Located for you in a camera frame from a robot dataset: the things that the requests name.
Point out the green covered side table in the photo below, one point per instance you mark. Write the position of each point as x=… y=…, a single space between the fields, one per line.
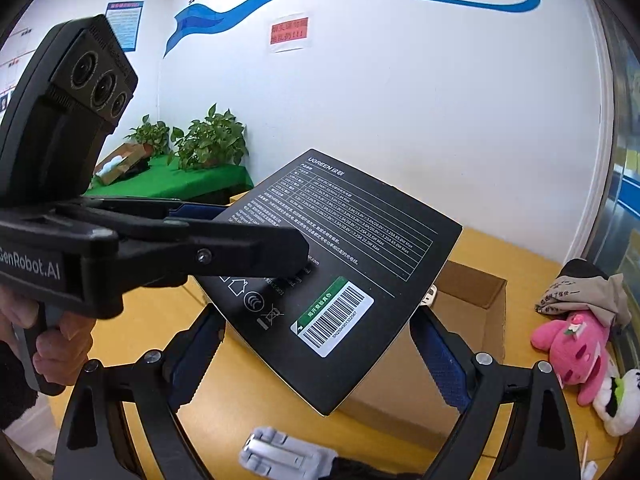
x=170 y=182

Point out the red wall notice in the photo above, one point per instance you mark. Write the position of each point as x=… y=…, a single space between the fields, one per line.
x=289 y=32

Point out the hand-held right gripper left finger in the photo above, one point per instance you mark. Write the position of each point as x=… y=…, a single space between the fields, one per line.
x=192 y=360

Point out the small white wrapper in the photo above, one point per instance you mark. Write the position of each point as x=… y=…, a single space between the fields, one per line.
x=590 y=471

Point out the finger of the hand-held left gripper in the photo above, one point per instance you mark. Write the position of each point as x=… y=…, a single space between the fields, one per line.
x=195 y=212
x=225 y=250

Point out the black product box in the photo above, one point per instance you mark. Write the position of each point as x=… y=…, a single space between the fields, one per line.
x=350 y=240

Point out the pink plush toy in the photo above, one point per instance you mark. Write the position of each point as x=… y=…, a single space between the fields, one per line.
x=580 y=355

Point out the cardboard tissue box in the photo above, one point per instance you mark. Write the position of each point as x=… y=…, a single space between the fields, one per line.
x=120 y=162

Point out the small white plastic object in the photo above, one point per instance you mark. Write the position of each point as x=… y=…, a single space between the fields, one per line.
x=431 y=296

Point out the torn cardboard box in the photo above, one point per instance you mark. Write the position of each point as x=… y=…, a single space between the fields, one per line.
x=480 y=320

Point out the white wall chart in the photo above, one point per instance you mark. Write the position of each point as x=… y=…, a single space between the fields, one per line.
x=10 y=67

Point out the large potted green plant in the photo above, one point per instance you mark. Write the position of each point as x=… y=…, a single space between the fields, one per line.
x=210 y=140

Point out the small potted green plant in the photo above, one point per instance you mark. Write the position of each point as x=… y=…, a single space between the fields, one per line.
x=147 y=135

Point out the thin wooden stick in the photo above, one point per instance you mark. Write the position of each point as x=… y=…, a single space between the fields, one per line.
x=585 y=455

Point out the light grey folding phone stand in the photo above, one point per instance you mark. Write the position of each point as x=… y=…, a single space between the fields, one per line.
x=280 y=452

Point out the blue framed wall poster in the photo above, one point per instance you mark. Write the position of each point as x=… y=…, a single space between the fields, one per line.
x=125 y=25

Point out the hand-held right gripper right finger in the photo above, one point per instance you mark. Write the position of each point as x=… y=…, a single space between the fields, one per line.
x=445 y=360

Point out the beige and black cloth pouch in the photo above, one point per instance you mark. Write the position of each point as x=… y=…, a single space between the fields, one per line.
x=585 y=292

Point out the wooden desktop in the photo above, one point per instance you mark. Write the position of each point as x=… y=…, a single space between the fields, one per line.
x=280 y=400

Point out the white and green plush toy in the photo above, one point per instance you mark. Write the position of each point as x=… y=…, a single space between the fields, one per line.
x=622 y=405

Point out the person's left hand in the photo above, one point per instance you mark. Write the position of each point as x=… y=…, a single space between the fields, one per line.
x=65 y=345

